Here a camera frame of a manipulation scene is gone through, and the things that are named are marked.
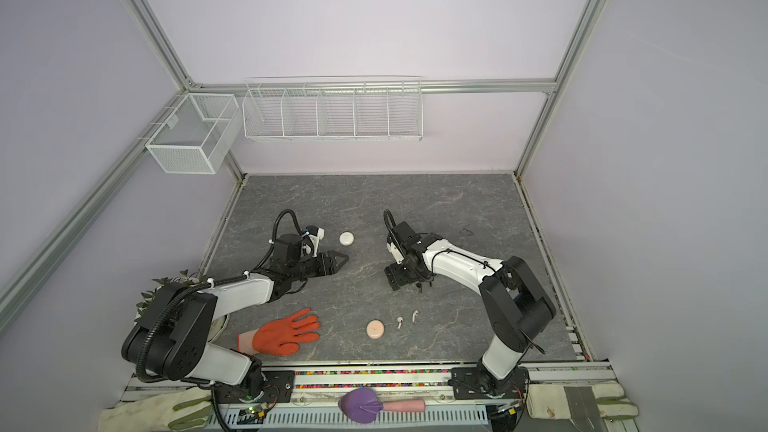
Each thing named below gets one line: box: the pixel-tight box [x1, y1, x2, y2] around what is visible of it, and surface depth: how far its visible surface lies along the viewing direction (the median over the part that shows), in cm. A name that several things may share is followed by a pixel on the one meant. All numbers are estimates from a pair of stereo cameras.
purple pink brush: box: [338, 387, 426, 424], surface depth 71 cm
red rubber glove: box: [236, 308, 321, 355], surface depth 83 cm
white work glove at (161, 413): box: [98, 388, 212, 432], surface depth 70 cm
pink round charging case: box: [366, 320, 385, 339], surface depth 83 cm
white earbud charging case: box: [339, 231, 355, 246], surface depth 102 cm
